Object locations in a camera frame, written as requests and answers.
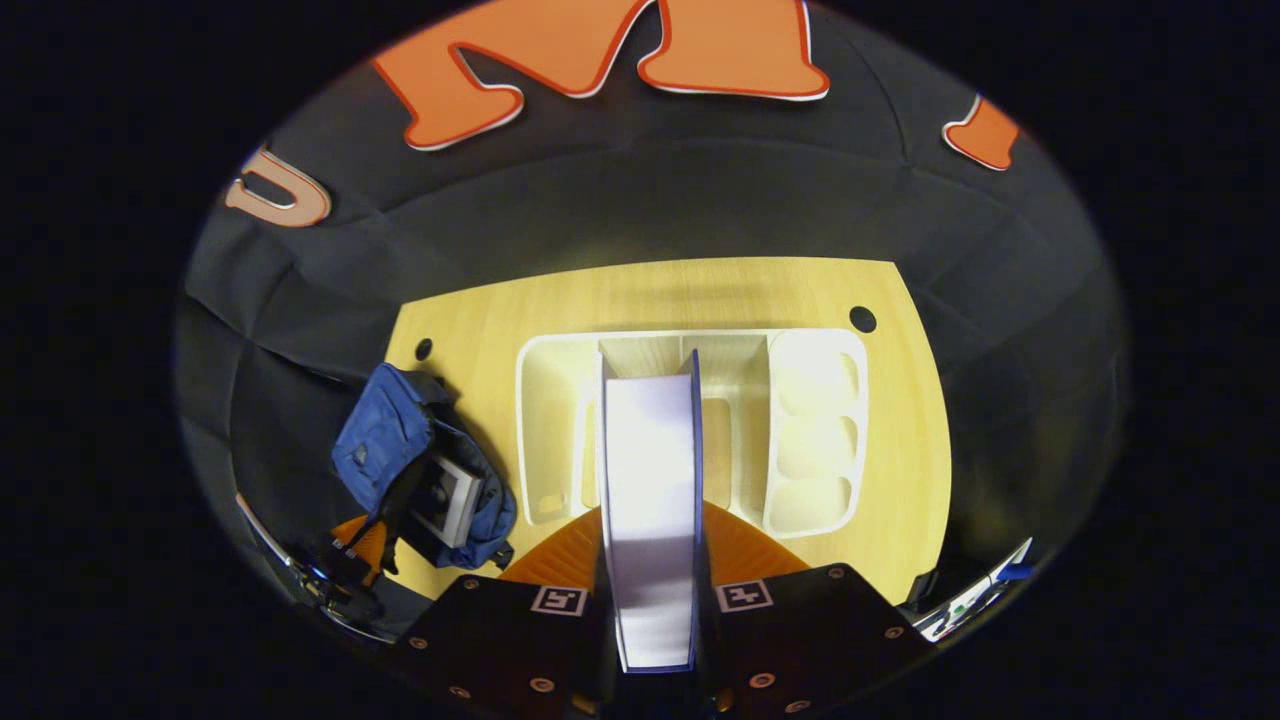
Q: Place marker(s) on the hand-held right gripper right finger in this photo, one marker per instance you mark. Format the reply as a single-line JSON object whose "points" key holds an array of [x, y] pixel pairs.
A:
{"points": [[810, 640]]}

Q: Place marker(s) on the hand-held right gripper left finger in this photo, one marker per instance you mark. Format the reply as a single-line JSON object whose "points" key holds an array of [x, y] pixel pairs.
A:
{"points": [[500, 640]]}

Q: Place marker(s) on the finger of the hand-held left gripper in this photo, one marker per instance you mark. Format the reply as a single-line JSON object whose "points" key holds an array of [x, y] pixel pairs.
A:
{"points": [[362, 545]]}

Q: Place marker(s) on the blue schoolbag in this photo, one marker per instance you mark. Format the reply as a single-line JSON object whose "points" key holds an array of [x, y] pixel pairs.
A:
{"points": [[385, 440]]}

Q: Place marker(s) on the blue cover book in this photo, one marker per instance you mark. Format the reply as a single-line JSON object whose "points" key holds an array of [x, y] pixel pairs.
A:
{"points": [[650, 500]]}

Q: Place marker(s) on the cream plastic bookshelf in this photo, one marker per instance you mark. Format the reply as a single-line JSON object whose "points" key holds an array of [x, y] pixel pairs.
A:
{"points": [[815, 430]]}

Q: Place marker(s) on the black backdrop cloth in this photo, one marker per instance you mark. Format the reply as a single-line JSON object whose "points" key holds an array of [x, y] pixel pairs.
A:
{"points": [[700, 190]]}

